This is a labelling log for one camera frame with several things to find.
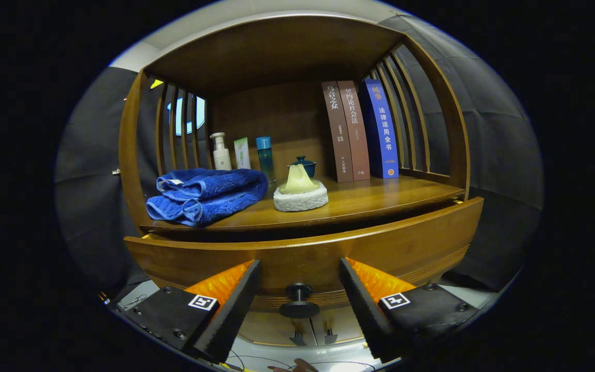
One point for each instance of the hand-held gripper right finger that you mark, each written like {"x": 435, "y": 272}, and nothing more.
{"x": 364, "y": 312}

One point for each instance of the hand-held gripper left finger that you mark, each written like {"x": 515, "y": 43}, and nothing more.
{"x": 233, "y": 315}

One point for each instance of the wooden drawer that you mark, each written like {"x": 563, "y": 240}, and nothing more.
{"x": 297, "y": 258}

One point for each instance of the wooden countertop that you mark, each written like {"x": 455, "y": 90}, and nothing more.
{"x": 370, "y": 199}

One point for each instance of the wooden cabinet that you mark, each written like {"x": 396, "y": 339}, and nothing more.
{"x": 277, "y": 51}

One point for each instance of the blue folded towel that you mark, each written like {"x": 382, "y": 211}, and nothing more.
{"x": 209, "y": 194}

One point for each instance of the blue lidded teacup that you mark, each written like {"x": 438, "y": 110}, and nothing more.
{"x": 308, "y": 166}

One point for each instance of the white pump bottle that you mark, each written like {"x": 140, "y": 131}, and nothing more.
{"x": 221, "y": 157}

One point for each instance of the white green tube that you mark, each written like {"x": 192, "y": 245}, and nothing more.
{"x": 242, "y": 155}

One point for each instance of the teal bottle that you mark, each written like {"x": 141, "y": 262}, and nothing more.
{"x": 265, "y": 157}

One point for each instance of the reddish brown book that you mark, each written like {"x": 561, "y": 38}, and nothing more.
{"x": 358, "y": 139}

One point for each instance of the dark brown book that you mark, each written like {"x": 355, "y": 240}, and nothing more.
{"x": 340, "y": 139}

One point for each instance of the blue book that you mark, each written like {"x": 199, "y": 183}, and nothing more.
{"x": 382, "y": 134}

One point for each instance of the black backdrop cloth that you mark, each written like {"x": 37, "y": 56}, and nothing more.
{"x": 504, "y": 155}

